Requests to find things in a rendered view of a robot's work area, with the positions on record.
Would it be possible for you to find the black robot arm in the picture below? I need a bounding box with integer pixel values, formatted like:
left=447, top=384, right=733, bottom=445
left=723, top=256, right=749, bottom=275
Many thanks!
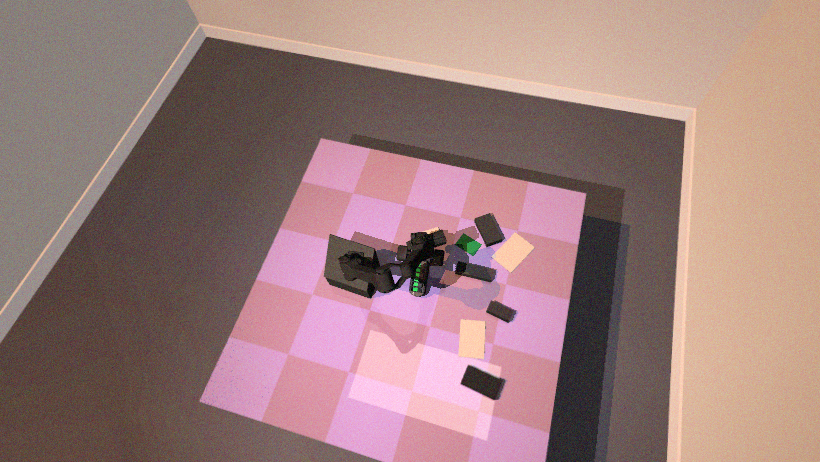
left=338, top=230, right=447, bottom=294

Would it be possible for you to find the peach flat square panel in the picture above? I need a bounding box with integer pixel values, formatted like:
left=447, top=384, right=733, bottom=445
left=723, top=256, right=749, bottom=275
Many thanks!
left=492, top=232, right=535, bottom=273

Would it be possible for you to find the dark grey switch panel with green rocker switches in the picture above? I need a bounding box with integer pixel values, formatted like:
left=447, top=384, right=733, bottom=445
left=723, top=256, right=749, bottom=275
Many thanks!
left=409, top=260, right=430, bottom=297

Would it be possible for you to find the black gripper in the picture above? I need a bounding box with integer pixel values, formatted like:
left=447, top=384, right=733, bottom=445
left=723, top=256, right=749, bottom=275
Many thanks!
left=396, top=245, right=445, bottom=266

